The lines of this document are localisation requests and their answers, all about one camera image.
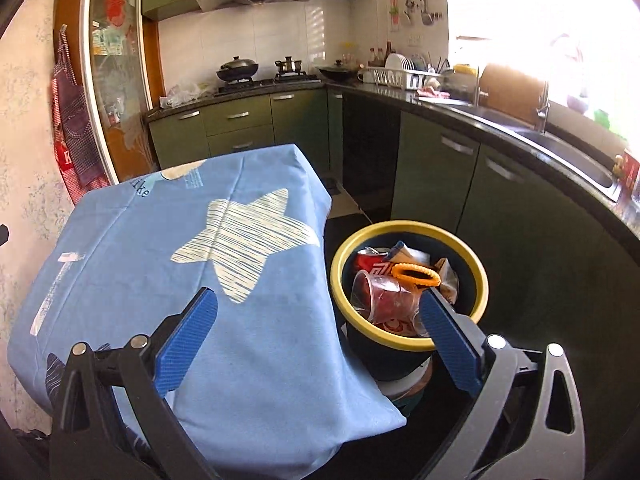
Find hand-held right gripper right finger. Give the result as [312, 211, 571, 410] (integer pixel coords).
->
[419, 287, 586, 480]

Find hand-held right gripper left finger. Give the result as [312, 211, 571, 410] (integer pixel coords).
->
[50, 287, 221, 480]

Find clear plastic cup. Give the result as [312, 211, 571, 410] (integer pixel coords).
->
[351, 269, 423, 326]

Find orange plastic toothed ring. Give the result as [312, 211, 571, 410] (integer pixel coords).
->
[391, 261, 444, 287]

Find red soda can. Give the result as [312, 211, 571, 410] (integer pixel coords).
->
[356, 247, 383, 273]

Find yellow-rimmed dark bin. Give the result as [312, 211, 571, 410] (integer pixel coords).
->
[330, 220, 489, 383]

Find blue star-print tablecloth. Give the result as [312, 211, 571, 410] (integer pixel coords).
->
[7, 143, 407, 476]

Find red checked apron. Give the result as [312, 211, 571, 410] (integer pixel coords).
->
[50, 25, 111, 206]

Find dark cloth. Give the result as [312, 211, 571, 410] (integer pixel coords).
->
[10, 427, 51, 480]

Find black built-in appliance door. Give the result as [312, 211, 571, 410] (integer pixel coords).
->
[342, 94, 402, 211]

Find frosted glass sliding door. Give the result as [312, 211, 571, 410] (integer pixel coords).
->
[82, 0, 161, 183]

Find stainless double sink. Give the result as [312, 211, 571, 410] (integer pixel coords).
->
[470, 102, 623, 203]

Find crumpled clear plastic bags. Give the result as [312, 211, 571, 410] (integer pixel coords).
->
[160, 81, 213, 108]

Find green base kitchen cabinets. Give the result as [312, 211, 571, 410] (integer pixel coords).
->
[147, 87, 640, 461]

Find red packet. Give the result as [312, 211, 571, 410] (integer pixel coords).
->
[612, 152, 640, 196]

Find tall steel faucet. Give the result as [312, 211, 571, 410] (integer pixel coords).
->
[534, 77, 552, 133]

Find wooden cutting board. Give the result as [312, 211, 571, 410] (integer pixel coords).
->
[480, 62, 543, 123]

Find white dish rack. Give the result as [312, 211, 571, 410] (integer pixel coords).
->
[361, 66, 443, 91]

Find black gas stove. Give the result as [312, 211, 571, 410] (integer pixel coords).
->
[215, 74, 323, 95]

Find black wok with lid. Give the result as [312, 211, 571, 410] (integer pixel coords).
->
[216, 56, 261, 83]

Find black lidded pan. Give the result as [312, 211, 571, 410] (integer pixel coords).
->
[315, 60, 363, 83]

